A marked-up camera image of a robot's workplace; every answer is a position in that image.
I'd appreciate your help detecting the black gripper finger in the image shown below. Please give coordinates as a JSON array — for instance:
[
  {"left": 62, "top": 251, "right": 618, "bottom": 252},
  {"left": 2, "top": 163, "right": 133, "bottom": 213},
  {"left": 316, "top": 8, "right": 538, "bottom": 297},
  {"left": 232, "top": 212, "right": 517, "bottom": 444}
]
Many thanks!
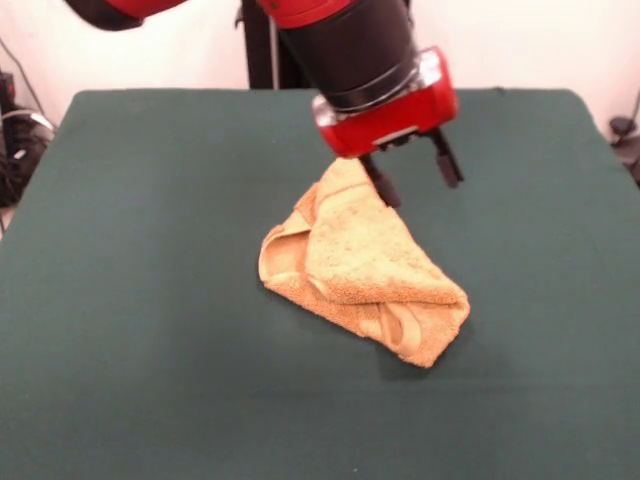
[
  {"left": 360, "top": 153, "right": 403, "bottom": 209},
  {"left": 429, "top": 127, "right": 466, "bottom": 190}
]

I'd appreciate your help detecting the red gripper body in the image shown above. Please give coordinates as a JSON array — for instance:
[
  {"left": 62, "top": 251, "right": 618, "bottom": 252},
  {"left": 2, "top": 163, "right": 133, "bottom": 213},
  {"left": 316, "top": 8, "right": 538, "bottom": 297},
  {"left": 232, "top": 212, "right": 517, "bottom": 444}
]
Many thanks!
[{"left": 317, "top": 45, "right": 460, "bottom": 160}]

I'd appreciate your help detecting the orange terry towel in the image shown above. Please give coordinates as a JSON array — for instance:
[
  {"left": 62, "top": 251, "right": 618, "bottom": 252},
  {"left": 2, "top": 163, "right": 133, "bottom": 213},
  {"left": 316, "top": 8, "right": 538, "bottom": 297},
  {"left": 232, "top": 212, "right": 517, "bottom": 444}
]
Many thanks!
[{"left": 258, "top": 158, "right": 472, "bottom": 370}]

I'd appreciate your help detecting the black stand base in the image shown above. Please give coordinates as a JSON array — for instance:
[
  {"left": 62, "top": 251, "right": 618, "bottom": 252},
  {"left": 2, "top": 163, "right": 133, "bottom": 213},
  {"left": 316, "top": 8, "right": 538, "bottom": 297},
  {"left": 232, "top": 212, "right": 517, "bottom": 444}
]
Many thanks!
[{"left": 608, "top": 116, "right": 636, "bottom": 147}]

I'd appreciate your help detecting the dark green table cloth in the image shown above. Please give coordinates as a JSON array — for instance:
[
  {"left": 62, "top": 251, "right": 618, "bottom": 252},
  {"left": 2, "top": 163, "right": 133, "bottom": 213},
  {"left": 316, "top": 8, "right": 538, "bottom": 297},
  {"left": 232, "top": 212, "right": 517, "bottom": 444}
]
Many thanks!
[{"left": 0, "top": 88, "right": 640, "bottom": 480}]

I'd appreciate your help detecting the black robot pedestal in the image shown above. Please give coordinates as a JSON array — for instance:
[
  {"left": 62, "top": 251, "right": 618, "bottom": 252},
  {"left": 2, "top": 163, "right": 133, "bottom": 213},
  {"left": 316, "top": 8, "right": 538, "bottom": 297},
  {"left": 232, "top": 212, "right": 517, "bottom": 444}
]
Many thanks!
[{"left": 239, "top": 0, "right": 417, "bottom": 90}]

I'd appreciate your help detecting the black cable bundle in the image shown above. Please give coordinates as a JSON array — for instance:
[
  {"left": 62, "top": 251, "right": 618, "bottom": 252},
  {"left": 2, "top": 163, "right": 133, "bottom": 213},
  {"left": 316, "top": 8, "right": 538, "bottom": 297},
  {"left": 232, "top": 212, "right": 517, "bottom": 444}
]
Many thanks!
[{"left": 0, "top": 102, "right": 56, "bottom": 207}]

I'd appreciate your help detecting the thin grey cable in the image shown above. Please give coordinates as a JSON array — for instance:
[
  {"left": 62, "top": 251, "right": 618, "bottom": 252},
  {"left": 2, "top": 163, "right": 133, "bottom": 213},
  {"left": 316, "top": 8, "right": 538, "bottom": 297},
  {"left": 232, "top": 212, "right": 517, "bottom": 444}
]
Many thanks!
[{"left": 0, "top": 37, "right": 56, "bottom": 132}]

